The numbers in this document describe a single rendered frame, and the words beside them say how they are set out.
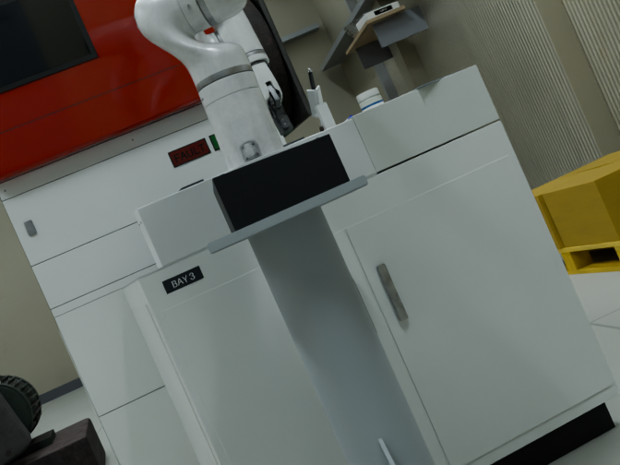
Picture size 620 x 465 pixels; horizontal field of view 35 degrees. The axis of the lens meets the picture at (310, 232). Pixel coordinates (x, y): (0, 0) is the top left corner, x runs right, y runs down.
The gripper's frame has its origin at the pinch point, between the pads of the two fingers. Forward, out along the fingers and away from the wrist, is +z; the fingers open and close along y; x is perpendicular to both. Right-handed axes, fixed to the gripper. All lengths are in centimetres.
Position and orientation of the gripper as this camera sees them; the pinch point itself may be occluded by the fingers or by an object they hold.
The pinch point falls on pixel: (283, 125)
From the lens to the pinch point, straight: 232.7
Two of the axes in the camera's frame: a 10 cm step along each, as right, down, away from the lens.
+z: 4.5, 8.7, -1.9
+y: 1.5, -2.8, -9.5
